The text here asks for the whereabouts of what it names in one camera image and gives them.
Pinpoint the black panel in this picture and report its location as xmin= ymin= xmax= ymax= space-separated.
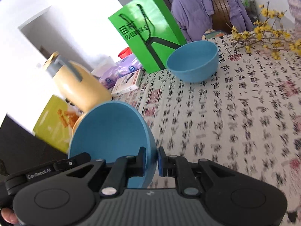
xmin=0 ymin=115 xmax=68 ymax=176

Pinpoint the red cup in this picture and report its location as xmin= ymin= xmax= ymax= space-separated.
xmin=118 ymin=47 xmax=132 ymax=59

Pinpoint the green paper bag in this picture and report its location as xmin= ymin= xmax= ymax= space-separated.
xmin=109 ymin=0 xmax=187 ymax=73

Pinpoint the person's hand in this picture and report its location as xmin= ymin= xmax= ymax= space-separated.
xmin=1 ymin=208 xmax=18 ymax=224

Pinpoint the yellow flower branch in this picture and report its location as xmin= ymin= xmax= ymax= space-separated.
xmin=231 ymin=2 xmax=300 ymax=60

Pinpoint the purple tissue pack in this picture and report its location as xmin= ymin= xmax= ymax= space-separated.
xmin=91 ymin=54 xmax=143 ymax=89

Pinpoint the yellow thermos jug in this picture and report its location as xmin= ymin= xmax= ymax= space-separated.
xmin=43 ymin=52 xmax=112 ymax=112

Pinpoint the purple jacket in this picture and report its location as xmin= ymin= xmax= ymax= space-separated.
xmin=171 ymin=0 xmax=253 ymax=43

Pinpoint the calligraphy print tablecloth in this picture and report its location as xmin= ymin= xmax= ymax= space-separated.
xmin=118 ymin=36 xmax=300 ymax=225

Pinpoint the yellow snack bag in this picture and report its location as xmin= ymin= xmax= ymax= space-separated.
xmin=33 ymin=95 xmax=82 ymax=153

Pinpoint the blue bowl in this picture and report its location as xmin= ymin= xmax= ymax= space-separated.
xmin=68 ymin=101 xmax=157 ymax=188
xmin=166 ymin=40 xmax=219 ymax=83

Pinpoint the pink wrapped vase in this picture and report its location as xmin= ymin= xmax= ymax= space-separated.
xmin=288 ymin=0 xmax=301 ymax=34

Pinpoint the wooden chair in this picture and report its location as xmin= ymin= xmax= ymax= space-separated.
xmin=211 ymin=0 xmax=233 ymax=34

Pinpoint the white red small box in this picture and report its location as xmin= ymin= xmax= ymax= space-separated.
xmin=111 ymin=69 xmax=143 ymax=97

